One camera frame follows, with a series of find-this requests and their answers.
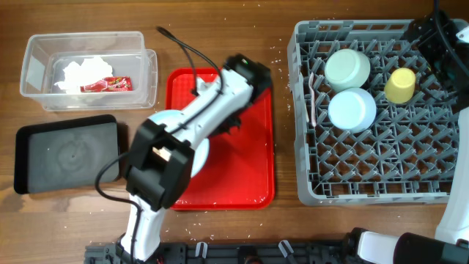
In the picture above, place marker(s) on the red snack wrapper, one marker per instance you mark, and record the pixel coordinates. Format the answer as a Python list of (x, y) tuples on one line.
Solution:
[(110, 84)]

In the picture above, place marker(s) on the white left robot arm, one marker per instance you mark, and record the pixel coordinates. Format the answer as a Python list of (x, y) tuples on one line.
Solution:
[(160, 159)]

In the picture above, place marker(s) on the grey dishwasher rack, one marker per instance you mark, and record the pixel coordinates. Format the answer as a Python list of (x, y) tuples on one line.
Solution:
[(407, 155)]

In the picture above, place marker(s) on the white plastic spoon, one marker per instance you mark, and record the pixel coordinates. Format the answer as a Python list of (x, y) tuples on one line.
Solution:
[(306, 114)]

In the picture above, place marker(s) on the light blue bowl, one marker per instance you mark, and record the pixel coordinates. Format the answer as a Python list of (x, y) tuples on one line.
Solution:
[(352, 110)]

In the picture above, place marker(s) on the crumpled white napkin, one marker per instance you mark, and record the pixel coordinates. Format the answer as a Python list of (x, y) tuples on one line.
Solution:
[(89, 72)]

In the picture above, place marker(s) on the white plastic fork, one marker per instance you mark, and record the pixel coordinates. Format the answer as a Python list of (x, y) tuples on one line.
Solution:
[(311, 90)]

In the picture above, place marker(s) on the yellow plastic cup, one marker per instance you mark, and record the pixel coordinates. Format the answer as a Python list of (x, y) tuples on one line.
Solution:
[(400, 86)]

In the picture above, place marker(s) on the clear plastic bin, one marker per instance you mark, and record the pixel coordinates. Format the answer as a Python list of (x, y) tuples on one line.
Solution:
[(47, 55)]

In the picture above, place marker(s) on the red plastic tray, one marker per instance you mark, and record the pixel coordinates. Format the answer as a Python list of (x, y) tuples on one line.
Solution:
[(239, 173)]

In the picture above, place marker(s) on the black tray bin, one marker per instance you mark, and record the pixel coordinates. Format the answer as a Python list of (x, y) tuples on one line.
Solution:
[(66, 154)]

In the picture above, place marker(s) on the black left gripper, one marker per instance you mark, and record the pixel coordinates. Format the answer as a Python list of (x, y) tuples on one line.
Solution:
[(223, 132)]

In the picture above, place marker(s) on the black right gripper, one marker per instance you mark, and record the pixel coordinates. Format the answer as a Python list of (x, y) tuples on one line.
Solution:
[(428, 46)]

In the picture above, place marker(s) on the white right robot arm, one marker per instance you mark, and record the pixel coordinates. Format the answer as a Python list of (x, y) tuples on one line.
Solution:
[(450, 243)]

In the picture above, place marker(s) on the light blue plate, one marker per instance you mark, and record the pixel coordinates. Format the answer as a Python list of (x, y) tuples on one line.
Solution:
[(202, 151)]

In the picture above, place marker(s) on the mint green bowl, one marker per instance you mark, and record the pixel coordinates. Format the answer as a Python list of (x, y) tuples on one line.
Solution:
[(347, 69)]

